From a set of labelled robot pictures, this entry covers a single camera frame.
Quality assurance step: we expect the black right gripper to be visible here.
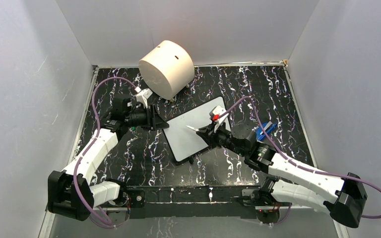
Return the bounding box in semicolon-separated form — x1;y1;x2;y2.
196;120;247;158

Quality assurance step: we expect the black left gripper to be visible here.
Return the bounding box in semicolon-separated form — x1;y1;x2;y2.
125;105;169;132

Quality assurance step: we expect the black framed whiteboard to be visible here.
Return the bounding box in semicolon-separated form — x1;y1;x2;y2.
163;96;226;165

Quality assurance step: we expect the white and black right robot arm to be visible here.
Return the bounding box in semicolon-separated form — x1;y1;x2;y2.
195;122;367;228

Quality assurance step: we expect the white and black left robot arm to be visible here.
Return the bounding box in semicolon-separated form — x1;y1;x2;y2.
48;95;169;221

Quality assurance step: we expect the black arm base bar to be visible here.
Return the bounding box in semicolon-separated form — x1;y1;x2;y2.
97;185;280;221

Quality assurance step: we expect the blue stapler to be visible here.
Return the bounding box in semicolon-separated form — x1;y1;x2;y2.
255;121;277;141

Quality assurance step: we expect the cream cylindrical container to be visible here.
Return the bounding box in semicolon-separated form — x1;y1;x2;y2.
138;40;194;100

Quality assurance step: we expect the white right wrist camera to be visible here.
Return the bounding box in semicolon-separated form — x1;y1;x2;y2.
209;105;229;132

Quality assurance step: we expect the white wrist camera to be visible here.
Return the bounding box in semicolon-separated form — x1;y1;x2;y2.
209;105;229;132
134;87;153;109

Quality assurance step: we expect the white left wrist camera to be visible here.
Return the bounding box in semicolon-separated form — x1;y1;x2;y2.
134;87;153;109

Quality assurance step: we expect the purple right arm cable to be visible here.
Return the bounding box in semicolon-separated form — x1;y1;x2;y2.
219;96;381;226

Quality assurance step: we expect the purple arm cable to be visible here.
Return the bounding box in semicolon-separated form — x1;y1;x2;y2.
73;76;138;229
219;96;381;226

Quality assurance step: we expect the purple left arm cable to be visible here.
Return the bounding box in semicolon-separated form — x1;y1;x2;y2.
73;76;138;229

